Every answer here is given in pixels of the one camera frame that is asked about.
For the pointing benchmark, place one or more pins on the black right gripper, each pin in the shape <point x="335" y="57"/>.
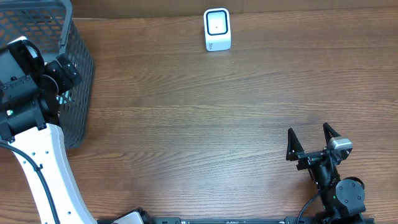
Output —
<point x="313" y="155"/>

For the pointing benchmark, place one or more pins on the teal tissue packet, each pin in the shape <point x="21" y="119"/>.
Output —
<point x="64" y="98"/>

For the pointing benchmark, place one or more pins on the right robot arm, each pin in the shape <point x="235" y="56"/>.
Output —
<point x="342" y="199"/>

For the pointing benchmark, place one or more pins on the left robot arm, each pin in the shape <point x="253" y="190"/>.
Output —
<point x="30" y="89"/>

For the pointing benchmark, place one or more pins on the white barcode scanner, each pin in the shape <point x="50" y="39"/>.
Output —
<point x="217" y="29"/>

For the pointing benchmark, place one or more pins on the grey plastic mesh basket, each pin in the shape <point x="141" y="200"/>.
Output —
<point x="49" y="25"/>

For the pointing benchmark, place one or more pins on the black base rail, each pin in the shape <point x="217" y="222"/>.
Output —
<point x="177" y="220"/>

